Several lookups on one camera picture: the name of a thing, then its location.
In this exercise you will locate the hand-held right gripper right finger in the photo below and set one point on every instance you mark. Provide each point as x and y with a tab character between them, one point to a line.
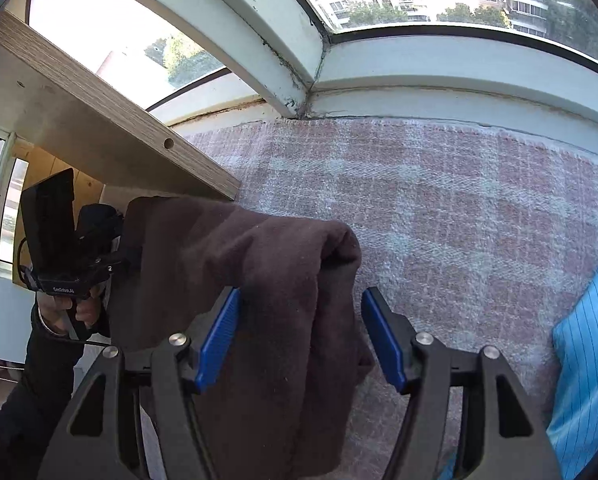
384	340

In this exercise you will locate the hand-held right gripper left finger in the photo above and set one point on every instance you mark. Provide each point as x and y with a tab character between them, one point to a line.
219	340

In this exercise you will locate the brown sweater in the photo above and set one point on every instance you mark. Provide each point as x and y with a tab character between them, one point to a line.
269	310

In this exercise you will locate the person's left forearm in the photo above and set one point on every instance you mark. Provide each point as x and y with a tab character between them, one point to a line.
39	385

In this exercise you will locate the person's left hand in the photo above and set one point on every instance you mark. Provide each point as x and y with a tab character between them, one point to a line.
86	310

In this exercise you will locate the wooden side panel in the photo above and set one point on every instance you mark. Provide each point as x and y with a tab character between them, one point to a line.
79	120

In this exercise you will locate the pink plaid blanket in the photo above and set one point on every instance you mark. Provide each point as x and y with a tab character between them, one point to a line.
454	210

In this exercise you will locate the light blue garment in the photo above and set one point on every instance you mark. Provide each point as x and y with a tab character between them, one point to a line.
589	360

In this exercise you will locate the white window frame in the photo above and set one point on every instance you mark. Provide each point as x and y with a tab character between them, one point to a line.
404	65

